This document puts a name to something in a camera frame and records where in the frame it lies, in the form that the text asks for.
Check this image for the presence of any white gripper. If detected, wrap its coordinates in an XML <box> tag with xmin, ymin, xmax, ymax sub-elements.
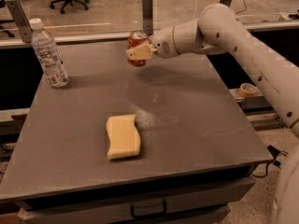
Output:
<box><xmin>126</xmin><ymin>27</ymin><xmax>179</xmax><ymax>61</ymax></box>

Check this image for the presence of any red coke can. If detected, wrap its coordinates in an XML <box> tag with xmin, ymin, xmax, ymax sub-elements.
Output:
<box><xmin>128</xmin><ymin>31</ymin><xmax>149</xmax><ymax>67</ymax></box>

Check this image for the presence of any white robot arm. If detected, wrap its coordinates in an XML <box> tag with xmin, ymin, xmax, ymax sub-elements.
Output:
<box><xmin>126</xmin><ymin>3</ymin><xmax>299</xmax><ymax>224</ymax></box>

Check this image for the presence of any glass barrier panel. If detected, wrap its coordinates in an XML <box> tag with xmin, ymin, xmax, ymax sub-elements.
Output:
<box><xmin>0</xmin><ymin>0</ymin><xmax>299</xmax><ymax>39</ymax></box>

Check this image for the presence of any clear plastic water bottle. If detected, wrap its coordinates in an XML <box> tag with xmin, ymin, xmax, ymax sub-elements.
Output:
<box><xmin>29</xmin><ymin>18</ymin><xmax>69</xmax><ymax>88</ymax></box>

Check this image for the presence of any yellow sponge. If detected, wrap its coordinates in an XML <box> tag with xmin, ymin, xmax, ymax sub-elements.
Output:
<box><xmin>107</xmin><ymin>114</ymin><xmax>141</xmax><ymax>160</ymax></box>

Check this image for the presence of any roll of tan tape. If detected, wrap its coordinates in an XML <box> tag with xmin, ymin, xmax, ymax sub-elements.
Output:
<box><xmin>239</xmin><ymin>83</ymin><xmax>257</xmax><ymax>97</ymax></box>

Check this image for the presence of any middle metal glass bracket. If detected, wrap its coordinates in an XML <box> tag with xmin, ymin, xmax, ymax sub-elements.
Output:
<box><xmin>142</xmin><ymin>0</ymin><xmax>153</xmax><ymax>35</ymax></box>

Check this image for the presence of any left metal glass bracket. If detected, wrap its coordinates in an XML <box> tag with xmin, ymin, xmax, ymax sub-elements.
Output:
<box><xmin>6</xmin><ymin>0</ymin><xmax>32</xmax><ymax>43</ymax></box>

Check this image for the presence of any black cable on floor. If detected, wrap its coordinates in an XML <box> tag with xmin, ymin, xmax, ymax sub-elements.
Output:
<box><xmin>250</xmin><ymin>145</ymin><xmax>290</xmax><ymax>179</ymax></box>

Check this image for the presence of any grey drawer with black handle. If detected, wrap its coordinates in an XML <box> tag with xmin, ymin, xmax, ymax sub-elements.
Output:
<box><xmin>19</xmin><ymin>176</ymin><xmax>255</xmax><ymax>224</ymax></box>

